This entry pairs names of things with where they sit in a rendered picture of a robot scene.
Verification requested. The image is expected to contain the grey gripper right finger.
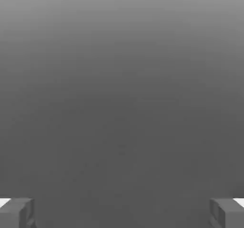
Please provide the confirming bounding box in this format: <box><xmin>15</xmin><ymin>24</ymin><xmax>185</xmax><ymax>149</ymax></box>
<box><xmin>209</xmin><ymin>197</ymin><xmax>244</xmax><ymax>228</ymax></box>

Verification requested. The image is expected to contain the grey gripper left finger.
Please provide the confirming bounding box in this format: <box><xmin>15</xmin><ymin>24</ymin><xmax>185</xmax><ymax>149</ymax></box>
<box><xmin>0</xmin><ymin>197</ymin><xmax>36</xmax><ymax>228</ymax></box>

